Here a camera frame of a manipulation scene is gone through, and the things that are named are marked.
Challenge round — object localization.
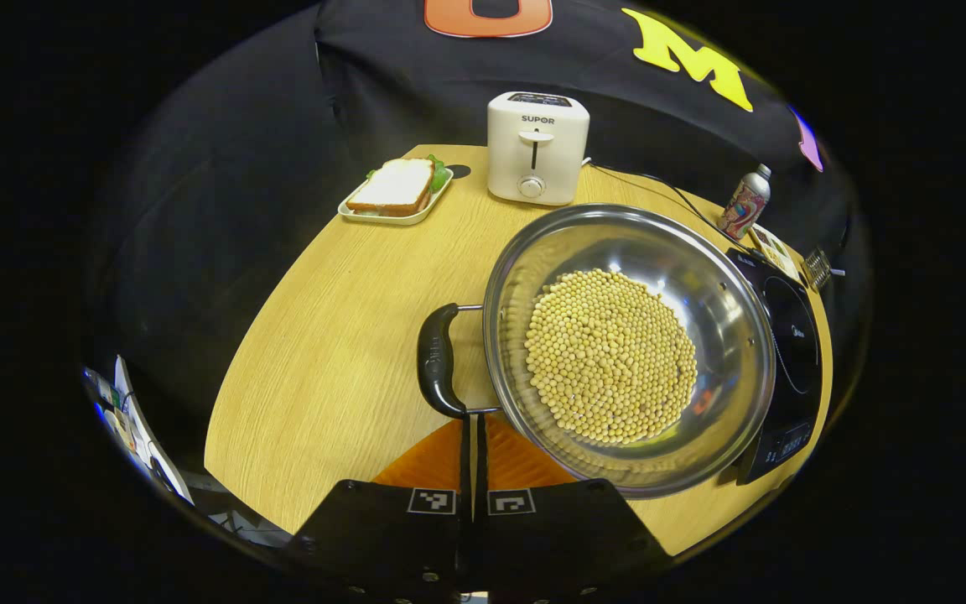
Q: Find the black induction cooktop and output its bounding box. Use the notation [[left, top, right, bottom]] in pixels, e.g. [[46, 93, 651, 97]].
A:
[[722, 247, 823, 486]]

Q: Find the white toaster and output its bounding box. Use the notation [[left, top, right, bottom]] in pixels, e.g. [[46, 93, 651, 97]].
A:
[[486, 91, 591, 206]]

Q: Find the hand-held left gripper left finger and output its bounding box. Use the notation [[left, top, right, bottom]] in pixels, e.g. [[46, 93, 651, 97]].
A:
[[286, 415, 477, 601]]

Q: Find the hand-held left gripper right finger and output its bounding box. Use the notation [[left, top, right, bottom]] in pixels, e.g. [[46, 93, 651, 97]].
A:
[[476, 413, 673, 601]]

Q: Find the stainless steel pot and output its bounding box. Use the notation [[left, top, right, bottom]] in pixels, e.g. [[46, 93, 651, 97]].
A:
[[417, 203, 777, 500]]

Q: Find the metal wire basket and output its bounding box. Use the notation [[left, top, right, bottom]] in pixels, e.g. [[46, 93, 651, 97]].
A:
[[803, 246, 836, 290]]

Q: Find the toaster power cable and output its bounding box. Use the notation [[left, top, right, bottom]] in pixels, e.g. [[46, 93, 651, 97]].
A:
[[584, 159, 765, 257]]

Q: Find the white divided spice dish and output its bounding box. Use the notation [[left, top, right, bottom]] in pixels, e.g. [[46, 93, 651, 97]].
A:
[[751, 222, 802, 282]]

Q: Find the pile of soybeans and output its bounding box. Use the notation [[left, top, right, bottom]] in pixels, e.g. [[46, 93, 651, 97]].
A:
[[523, 268, 699, 445]]

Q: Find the printed metal drink bottle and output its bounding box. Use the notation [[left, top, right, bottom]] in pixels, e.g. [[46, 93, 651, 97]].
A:
[[718, 164, 773, 242]]

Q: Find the pale green sandwich tray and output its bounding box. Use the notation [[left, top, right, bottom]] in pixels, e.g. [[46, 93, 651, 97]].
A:
[[337, 164, 455, 227]]

